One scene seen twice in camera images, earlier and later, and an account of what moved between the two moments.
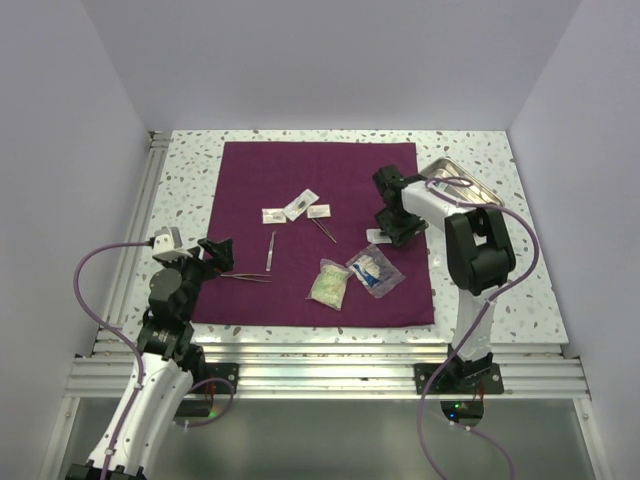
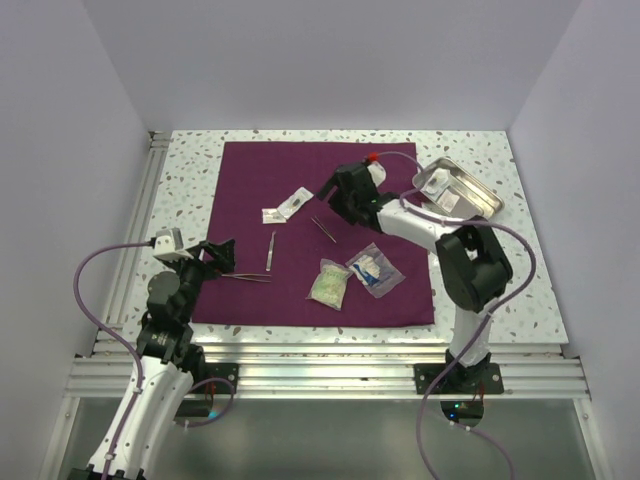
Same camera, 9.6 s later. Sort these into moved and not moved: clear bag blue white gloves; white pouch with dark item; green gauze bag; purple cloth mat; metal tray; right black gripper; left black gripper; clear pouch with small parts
Moved: clear pouch with small parts; right black gripper; white pouch with dark item
Not moved: clear bag blue white gloves; metal tray; left black gripper; purple cloth mat; green gauze bag
